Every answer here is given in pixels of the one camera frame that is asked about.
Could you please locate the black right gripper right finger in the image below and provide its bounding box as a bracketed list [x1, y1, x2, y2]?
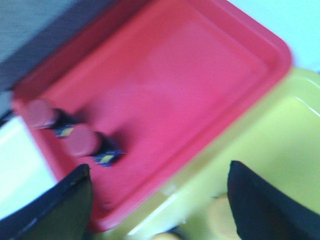
[227, 160, 320, 240]

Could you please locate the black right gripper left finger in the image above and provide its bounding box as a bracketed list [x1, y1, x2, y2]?
[0, 164, 93, 240]

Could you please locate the yellow mushroom push button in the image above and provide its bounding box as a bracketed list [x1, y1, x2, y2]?
[151, 194, 240, 240]

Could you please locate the red mushroom push button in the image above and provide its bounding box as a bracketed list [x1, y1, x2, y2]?
[25, 98, 80, 138]
[64, 123, 125, 168]

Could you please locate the yellow plastic tray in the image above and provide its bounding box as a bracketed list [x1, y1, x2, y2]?
[97, 68, 320, 240]

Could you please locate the red plastic tray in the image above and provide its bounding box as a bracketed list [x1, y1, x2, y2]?
[12, 0, 292, 232]

